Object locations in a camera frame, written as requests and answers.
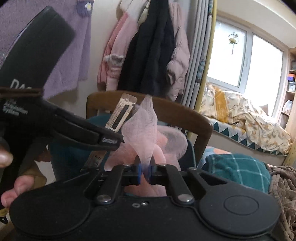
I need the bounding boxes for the pink mesh cloth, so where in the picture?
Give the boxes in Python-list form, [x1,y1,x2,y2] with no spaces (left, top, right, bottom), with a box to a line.
[104,94,188,197]

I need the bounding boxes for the teal plastic trash bin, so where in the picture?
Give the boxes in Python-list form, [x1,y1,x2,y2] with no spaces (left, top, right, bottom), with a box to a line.
[50,114,189,170]

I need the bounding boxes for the silver black wrapper strip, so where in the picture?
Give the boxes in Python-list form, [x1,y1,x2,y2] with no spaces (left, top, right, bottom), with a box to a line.
[83,93,137,170]

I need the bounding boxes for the person's left hand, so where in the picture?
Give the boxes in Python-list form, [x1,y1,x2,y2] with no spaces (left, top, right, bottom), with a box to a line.
[1,140,51,209]

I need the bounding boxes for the purple fleece robe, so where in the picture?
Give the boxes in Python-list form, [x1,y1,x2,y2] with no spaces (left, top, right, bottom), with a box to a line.
[0,0,95,99]

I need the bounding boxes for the wooden chair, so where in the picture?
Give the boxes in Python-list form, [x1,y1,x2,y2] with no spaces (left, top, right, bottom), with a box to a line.
[86,91,213,162]

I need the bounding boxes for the teal plaid blanket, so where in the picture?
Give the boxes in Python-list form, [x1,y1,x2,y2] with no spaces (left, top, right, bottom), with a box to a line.
[202,154,271,193]

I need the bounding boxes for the teal triangle pattern bedsheet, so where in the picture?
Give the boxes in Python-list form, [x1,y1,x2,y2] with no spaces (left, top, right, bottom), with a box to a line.
[209,118,287,156]

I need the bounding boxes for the black hanging coat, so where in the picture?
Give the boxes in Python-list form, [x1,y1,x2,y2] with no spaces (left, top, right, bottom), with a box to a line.
[117,1,175,97]

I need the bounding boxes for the pink puffer jacket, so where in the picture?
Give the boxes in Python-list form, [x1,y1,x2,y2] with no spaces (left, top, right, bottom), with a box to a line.
[166,3,190,101]

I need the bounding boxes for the floral yellow duvet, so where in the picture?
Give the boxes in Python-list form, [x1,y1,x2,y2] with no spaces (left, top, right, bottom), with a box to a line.
[200,83,292,155]

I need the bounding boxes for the pink fleece jacket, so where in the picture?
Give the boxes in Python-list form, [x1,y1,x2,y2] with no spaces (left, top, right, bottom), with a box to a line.
[97,12,138,91]

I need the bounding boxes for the brown knitted blanket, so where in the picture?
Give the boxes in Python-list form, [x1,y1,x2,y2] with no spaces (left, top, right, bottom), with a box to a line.
[267,165,295,240]

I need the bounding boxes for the wooden bookshelf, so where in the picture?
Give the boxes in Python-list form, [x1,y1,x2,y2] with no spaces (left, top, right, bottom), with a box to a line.
[278,47,296,137]

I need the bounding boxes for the grey folded screen panels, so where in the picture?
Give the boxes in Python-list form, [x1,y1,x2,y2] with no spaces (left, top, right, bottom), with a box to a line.
[181,0,214,109]

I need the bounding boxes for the white window frame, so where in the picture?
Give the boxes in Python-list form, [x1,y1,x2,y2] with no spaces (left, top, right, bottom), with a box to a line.
[207,12,289,118]

